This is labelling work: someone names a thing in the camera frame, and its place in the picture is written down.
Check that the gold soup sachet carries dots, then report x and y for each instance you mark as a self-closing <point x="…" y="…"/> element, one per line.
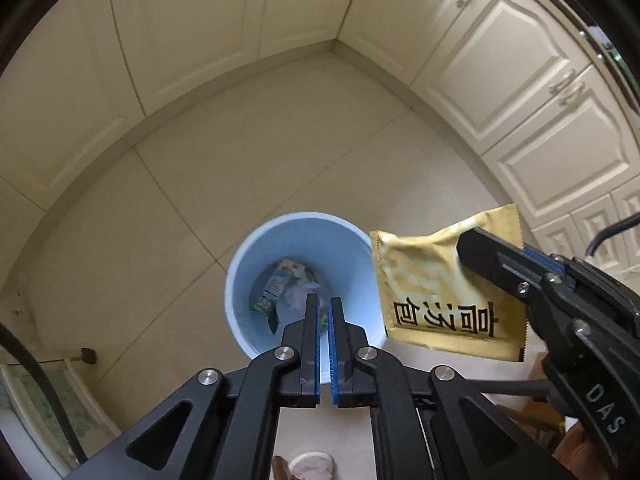
<point x="429" y="299"/>

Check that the lower cream base cabinets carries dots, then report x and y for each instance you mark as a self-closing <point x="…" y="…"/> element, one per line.
<point x="105" y="119"/>

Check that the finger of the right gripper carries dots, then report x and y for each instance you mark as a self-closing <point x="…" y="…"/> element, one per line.
<point x="549" y="263"/>
<point x="498" y="262"/>

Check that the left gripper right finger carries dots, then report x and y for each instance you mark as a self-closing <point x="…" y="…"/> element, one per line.
<point x="428" y="425"/>

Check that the white slipper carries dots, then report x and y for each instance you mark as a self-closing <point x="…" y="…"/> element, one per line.
<point x="313" y="466"/>

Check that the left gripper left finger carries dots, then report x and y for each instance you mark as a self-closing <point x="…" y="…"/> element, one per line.
<point x="220" y="425"/>

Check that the light blue trash bin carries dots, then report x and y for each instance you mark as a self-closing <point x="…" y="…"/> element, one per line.
<point x="290" y="257"/>

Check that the trash inside bin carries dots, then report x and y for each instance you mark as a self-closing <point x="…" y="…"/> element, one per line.
<point x="280" y="294"/>

